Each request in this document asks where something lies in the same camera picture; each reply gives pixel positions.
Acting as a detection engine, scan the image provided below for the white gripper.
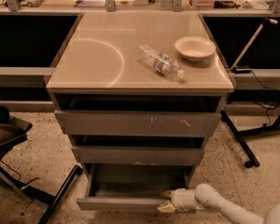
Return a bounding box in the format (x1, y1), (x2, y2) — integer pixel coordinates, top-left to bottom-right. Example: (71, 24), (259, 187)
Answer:
(157, 189), (199, 213)

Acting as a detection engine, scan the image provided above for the grey bottom drawer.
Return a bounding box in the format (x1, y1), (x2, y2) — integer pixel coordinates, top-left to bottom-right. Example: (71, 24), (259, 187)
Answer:
(77, 164), (193, 212)

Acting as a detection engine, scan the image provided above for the grey drawer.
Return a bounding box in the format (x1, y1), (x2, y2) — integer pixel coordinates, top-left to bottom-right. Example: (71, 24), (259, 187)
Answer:
(72, 146), (203, 166)
(77, 164), (193, 212)
(55, 110), (220, 137)

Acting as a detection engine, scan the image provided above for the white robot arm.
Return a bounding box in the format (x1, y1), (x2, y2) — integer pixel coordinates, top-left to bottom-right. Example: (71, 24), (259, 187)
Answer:
(157, 184), (280, 224)

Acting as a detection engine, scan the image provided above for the grey middle drawer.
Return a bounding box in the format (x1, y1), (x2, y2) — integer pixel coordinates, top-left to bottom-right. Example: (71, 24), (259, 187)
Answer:
(72, 146), (203, 166)

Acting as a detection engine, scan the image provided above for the grey drawer cabinet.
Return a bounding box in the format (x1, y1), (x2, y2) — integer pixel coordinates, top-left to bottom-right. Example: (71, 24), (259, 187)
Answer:
(43, 10), (236, 173)

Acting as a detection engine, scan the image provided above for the grey top drawer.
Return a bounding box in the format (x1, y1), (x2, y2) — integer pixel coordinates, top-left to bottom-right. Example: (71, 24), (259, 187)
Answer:
(55, 110), (220, 137)

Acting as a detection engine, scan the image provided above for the black stand right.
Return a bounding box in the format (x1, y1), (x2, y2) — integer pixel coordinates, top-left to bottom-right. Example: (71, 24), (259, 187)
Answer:
(220, 110), (280, 168)

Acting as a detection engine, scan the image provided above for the black stand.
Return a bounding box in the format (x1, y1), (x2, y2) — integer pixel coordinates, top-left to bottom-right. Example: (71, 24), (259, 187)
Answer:
(220, 110), (280, 168)
(0, 105), (84, 224)

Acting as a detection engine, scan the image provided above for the clear plastic water bottle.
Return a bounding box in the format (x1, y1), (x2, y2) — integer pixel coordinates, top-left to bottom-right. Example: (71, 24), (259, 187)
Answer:
(138, 43), (185, 80)

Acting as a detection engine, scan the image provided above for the white rod with black base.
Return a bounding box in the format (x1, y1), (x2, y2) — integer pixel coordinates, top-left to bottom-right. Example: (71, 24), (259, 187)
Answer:
(230, 17), (278, 73)

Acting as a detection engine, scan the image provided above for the white bowl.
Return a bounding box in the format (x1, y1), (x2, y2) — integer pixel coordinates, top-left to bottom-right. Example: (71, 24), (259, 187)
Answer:
(175, 36), (216, 62)

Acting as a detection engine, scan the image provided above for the black stand left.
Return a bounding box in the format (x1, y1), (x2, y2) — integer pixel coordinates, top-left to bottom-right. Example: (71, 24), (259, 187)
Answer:
(0, 105), (84, 224)

